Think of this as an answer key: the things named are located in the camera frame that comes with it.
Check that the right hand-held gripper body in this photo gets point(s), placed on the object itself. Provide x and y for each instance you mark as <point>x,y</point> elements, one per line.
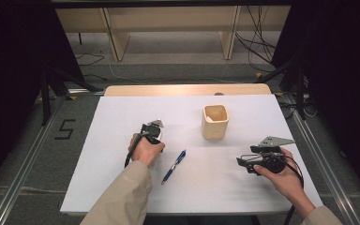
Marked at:
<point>273,156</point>

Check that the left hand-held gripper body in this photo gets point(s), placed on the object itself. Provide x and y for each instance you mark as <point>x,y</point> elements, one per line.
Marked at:
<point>150,129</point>

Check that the cream square cup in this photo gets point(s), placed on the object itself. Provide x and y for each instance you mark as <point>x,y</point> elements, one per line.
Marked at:
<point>215,129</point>

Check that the blue ballpoint pen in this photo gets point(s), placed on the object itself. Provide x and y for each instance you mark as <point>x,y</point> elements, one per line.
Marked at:
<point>173,167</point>

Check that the person's left hand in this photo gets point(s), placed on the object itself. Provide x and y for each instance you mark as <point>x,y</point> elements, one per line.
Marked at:
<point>145,151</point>

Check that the person's right hand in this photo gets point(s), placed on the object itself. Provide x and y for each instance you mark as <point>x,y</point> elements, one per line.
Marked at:
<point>286,182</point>

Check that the white table board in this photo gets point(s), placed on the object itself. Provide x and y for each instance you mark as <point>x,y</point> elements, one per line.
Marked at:
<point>122,112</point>

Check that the wooden table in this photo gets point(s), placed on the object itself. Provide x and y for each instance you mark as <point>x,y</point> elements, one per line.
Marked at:
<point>168,90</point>

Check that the black metal stand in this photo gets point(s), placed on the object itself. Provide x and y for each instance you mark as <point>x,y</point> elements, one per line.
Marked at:
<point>46,97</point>
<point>299,93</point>

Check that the dark curtain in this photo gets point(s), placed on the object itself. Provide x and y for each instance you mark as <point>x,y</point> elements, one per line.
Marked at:
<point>12,78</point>
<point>343,78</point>

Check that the light wooden bench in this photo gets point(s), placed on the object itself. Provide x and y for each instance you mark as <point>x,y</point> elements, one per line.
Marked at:
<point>168,18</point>

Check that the metal floor rail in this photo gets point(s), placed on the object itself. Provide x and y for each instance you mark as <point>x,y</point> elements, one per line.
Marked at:
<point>328,175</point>
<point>15,187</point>

